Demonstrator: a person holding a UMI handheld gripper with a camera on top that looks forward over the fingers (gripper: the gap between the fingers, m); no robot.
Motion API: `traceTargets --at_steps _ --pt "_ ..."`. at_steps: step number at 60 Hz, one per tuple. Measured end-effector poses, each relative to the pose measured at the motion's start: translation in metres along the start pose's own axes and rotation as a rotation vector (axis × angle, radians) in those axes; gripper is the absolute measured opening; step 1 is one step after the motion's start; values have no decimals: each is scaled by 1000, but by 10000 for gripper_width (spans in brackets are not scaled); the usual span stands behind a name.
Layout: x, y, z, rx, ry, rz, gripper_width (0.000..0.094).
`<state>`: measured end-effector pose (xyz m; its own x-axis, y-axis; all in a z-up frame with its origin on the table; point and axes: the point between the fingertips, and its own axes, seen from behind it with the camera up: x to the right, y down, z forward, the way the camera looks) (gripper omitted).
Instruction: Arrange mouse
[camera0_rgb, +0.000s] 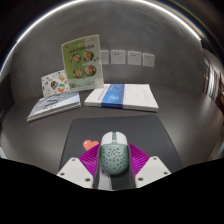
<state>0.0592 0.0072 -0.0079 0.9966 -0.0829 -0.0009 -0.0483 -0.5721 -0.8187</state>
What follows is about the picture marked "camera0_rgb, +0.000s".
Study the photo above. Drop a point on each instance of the green and white perforated mouse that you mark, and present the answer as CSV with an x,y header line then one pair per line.
x,y
114,156

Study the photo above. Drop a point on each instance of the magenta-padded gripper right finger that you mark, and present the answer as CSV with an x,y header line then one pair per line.
x,y
150,170

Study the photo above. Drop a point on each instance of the grey striped cover book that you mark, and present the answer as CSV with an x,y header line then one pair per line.
x,y
55,105

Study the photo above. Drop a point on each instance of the white card with colourful stickers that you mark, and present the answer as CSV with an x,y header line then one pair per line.
x,y
53,83

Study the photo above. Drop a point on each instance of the green menu sign stand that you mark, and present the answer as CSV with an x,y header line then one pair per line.
x,y
81,61

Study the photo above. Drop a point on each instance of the white book with blue band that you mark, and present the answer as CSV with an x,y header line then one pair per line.
x,y
133,97

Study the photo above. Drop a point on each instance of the white wall sockets group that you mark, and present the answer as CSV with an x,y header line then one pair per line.
x,y
133,58

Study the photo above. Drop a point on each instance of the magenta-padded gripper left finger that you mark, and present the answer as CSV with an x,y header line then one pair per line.
x,y
78,171

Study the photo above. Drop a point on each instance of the black mouse pad with cat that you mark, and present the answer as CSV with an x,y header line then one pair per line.
x,y
143,130

